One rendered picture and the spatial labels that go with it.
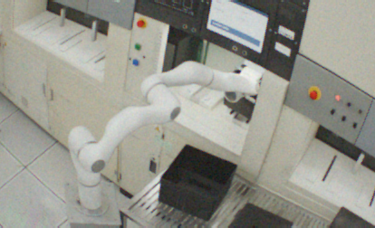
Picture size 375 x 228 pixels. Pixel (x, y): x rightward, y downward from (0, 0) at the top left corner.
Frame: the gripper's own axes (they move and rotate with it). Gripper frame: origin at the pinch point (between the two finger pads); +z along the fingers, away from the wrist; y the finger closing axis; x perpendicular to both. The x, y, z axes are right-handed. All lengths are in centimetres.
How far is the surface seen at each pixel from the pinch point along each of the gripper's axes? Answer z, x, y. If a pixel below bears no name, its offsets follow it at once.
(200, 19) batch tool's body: -30.1, 31.4, -23.0
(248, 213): -62, -33, 36
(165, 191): -74, -33, -3
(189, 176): -50, -42, -3
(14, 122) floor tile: -41, -119, -182
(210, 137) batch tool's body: -29.0, -32.0, -6.0
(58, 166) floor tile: -46, -119, -112
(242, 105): -10.6, -18.5, -0.3
